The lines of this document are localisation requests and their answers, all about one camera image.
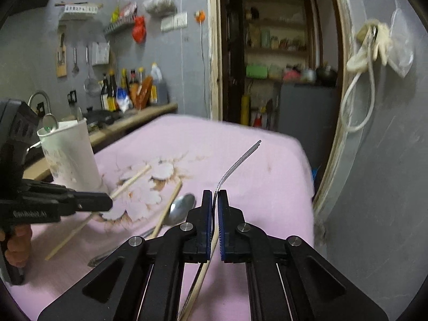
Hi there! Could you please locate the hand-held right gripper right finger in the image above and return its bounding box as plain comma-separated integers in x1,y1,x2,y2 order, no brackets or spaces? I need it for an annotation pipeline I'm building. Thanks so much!
217,190,390,321

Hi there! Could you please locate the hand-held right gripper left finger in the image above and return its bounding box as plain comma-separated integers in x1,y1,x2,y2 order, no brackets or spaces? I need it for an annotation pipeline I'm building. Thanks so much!
37,190,215,321

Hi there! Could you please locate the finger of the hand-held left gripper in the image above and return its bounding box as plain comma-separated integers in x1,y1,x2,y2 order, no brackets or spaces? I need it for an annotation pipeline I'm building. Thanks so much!
21,179,113,223

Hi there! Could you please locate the silver spoon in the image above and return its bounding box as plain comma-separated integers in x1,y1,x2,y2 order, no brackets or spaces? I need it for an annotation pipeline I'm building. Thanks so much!
43,114,59,133
87,193,196,268

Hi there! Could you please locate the wooden chopstick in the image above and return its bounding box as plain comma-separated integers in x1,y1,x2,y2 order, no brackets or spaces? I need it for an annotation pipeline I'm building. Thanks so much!
146,180,183,240
180,207,220,320
44,165,152,261

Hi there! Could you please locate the white utensil holder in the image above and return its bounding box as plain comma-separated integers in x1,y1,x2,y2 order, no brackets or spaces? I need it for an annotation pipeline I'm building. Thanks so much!
37,119,104,192

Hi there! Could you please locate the silver fork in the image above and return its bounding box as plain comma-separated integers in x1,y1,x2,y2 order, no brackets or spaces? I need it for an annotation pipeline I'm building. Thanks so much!
177,140,262,321

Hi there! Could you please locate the person's left hand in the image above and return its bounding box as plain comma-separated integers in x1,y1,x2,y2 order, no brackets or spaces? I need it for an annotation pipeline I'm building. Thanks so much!
0,224,33,269

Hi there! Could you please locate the metal faucet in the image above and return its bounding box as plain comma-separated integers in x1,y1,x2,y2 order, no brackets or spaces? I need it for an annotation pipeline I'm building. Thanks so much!
28,90,51,115

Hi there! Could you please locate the pink printed cloth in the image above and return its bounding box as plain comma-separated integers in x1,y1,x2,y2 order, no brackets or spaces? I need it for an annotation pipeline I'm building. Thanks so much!
7,114,316,321

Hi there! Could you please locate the wooden knife holder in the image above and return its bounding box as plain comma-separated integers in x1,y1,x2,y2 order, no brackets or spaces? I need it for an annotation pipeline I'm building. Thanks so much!
56,33,68,78

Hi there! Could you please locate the hanging metal strainer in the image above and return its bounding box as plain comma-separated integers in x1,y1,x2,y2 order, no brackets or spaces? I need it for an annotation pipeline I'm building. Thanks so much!
83,46,101,95

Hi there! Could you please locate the dark sauce bottle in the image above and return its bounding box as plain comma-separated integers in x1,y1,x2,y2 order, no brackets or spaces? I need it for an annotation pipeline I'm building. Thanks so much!
106,70,118,112
100,74,109,109

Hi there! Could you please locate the blue white packet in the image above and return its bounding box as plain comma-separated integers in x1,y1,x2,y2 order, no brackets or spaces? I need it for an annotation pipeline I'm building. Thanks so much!
116,88,133,113

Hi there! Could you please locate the wooden counter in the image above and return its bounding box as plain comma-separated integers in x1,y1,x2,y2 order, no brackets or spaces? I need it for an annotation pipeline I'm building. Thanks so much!
23,102,178,182

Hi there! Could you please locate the orange snack packet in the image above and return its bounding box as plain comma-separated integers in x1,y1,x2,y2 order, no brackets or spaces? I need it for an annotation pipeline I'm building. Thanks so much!
135,76,154,109

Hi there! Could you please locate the large oil bottle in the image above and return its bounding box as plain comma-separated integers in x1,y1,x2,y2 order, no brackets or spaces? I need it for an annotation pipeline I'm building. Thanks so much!
150,62,168,105

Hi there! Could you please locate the grey cabinet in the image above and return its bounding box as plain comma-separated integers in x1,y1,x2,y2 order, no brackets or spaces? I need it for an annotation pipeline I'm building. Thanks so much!
277,82,339,172

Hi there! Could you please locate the red plastic bag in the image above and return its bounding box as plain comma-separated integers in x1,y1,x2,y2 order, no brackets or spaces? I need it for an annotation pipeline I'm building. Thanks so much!
132,16,147,44

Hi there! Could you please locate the green box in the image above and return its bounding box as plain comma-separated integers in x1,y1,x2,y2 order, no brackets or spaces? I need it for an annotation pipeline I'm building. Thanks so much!
246,65,269,78

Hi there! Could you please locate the black pot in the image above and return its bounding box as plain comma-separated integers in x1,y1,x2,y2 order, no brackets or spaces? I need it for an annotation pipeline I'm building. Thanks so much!
316,63,338,86

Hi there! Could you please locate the wooden shelf unit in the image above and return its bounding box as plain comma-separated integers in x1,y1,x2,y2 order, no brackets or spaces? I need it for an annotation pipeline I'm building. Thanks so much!
242,0,312,85

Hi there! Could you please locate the clear plastic bag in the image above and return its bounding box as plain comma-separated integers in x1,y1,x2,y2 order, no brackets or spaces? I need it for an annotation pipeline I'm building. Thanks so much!
387,6,416,78

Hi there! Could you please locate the white wall box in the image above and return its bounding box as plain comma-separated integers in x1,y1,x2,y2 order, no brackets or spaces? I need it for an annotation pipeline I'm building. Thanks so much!
91,41,110,66

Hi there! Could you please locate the white wall shelf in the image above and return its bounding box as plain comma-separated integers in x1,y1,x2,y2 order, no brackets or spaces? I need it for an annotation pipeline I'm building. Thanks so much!
55,2,103,21

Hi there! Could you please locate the metal wall rack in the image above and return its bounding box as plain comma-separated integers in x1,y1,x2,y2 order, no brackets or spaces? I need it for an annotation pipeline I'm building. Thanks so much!
103,13,140,36

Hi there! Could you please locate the wooden door frame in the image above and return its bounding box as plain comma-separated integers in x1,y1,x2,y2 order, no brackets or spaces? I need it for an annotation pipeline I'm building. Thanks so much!
207,0,223,121

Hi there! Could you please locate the white wall switch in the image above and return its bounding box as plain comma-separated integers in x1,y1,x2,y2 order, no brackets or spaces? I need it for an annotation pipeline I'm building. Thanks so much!
160,12,189,33

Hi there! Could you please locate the white cable bundle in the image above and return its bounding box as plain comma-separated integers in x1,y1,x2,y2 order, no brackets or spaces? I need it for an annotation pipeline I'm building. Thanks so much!
341,18,394,133

